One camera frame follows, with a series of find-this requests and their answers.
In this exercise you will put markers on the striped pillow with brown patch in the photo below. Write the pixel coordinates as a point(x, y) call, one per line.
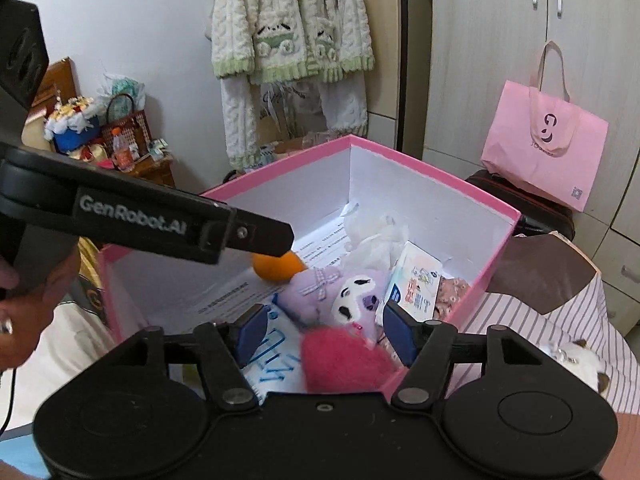
point(590, 320)

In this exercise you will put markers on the pink paper bag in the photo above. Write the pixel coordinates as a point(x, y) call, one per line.
point(540, 160)

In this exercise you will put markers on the pink heart plush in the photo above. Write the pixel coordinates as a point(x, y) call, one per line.
point(345, 360)

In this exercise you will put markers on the person's left hand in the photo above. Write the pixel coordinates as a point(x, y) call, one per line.
point(35, 320)

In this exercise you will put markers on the woven basket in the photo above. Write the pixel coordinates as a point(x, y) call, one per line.
point(132, 130)

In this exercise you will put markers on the orange drink bottle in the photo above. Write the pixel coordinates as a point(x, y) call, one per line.
point(122, 150)

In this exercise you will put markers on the blue cloth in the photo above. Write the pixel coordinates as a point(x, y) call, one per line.
point(20, 455)

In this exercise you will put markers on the tan paper bag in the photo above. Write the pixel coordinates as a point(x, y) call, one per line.
point(300, 142)

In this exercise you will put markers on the dark suitcase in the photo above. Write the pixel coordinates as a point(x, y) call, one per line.
point(500, 195)

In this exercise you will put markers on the cream fleece pants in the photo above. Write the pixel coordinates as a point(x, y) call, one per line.
point(240, 115)

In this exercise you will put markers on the brown floral pouch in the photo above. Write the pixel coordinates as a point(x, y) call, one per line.
point(452, 295)

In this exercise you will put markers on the white green plastic bag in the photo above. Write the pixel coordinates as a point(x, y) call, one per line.
point(125, 85)

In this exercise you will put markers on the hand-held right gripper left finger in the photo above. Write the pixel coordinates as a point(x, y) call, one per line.
point(252, 335)

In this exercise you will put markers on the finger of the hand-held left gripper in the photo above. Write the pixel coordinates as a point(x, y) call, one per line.
point(255, 235)

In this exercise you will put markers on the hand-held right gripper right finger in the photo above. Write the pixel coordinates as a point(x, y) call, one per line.
point(400, 332)

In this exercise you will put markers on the white cloth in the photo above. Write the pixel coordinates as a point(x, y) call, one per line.
point(60, 360)

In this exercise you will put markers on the white tissue packet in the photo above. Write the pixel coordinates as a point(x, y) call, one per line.
point(415, 280)

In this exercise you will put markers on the purple plush toy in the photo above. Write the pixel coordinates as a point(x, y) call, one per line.
point(350, 295)

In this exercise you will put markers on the orange ball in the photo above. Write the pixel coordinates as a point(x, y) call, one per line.
point(275, 267)

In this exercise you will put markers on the cream knitted sweater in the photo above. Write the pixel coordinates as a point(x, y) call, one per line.
point(280, 20)

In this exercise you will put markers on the wooden nightstand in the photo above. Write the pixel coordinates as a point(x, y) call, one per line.
point(155, 170)

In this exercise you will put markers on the blue white wipes packet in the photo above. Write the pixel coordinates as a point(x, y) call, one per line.
point(280, 360)

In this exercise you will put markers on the pink cardboard box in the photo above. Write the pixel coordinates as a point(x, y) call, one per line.
point(425, 195)

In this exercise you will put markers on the beige wardrobe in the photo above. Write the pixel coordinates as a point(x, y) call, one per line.
point(475, 60)

